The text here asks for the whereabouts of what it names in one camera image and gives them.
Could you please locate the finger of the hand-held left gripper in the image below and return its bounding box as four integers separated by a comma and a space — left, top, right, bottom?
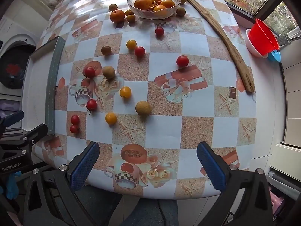
9, 124, 49, 147
0, 111, 24, 132

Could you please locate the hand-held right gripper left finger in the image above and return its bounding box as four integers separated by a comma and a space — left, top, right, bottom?
22, 142, 100, 226

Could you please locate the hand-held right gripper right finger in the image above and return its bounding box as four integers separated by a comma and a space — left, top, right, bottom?
196, 142, 274, 226

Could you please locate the white tray with grey rim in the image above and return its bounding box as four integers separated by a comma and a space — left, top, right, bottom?
22, 36, 66, 137

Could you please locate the large tan round fruit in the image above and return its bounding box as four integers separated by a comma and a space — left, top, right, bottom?
135, 101, 152, 116

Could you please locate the clear glass bowl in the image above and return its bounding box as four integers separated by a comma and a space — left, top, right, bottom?
127, 0, 181, 19

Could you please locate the person's left hand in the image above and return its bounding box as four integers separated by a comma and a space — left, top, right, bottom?
0, 171, 20, 199

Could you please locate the white washing machine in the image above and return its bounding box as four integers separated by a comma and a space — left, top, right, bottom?
0, 16, 47, 99

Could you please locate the checkered printed tablecloth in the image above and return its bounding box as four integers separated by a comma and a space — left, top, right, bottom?
33, 0, 258, 197

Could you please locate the pink plastic stool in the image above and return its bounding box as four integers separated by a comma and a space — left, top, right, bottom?
269, 186, 286, 217

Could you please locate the long curved wooden stick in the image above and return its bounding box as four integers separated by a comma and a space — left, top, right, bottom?
163, 0, 255, 93

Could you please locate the white plastic basin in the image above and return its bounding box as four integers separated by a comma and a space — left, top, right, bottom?
245, 28, 268, 58

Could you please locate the blue plastic basin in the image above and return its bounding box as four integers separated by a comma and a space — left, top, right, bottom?
268, 49, 282, 63

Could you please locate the red plastic basin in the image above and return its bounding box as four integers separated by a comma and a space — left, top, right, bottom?
249, 18, 280, 56

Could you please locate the orange mandarin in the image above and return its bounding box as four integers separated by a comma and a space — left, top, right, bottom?
110, 9, 126, 23

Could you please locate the large orange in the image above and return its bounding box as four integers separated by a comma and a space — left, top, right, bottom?
134, 0, 153, 10

